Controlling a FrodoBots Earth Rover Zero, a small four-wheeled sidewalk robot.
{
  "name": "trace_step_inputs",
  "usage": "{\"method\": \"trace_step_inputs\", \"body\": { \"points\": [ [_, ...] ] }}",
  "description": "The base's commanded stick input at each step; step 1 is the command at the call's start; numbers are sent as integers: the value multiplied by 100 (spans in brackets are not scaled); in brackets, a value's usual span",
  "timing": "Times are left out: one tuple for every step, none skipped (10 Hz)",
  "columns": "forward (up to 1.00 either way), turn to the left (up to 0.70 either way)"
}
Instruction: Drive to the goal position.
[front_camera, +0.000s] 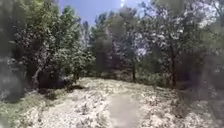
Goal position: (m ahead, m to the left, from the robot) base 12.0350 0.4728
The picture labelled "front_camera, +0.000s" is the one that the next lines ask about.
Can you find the wood of green trees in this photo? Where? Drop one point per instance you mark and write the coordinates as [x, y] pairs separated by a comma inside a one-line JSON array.
[[110, 46]]

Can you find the narrow bare dirt path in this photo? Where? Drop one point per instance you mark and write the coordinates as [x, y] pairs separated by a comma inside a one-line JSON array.
[[123, 113]]

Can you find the pale dry scrub ground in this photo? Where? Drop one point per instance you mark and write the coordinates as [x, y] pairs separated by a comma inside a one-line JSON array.
[[66, 110]]

